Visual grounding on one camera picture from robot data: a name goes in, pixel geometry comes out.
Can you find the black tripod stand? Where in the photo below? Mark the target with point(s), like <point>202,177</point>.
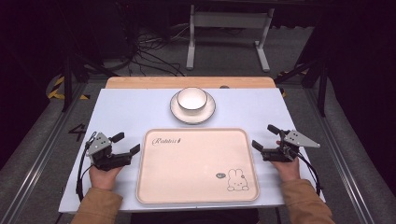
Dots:
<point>70,71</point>
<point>320,74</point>

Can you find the white round plate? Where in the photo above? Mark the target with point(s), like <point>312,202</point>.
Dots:
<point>193,117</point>

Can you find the person's right hand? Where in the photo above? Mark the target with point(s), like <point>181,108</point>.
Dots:
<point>289,170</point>

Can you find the person's left hand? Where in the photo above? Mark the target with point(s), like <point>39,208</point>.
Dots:
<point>104,179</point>

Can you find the pink tray with rabbit print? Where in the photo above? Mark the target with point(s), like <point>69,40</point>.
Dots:
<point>197,165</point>

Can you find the white board table cover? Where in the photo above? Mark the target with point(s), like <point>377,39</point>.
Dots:
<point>130,109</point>

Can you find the white metal stand frame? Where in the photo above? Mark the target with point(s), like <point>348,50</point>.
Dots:
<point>261,46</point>

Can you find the metal floor rail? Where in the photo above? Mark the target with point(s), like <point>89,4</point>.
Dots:
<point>34,168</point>
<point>342,161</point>

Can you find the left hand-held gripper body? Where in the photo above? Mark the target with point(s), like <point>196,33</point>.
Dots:
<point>102,157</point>

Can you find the white bowl with dark rim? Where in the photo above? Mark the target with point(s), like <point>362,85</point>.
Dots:
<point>192,99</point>

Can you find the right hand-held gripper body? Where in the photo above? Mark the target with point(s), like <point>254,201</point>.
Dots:
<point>289,146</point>

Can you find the yellow black floor tape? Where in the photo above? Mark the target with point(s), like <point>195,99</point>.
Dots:
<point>57,90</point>

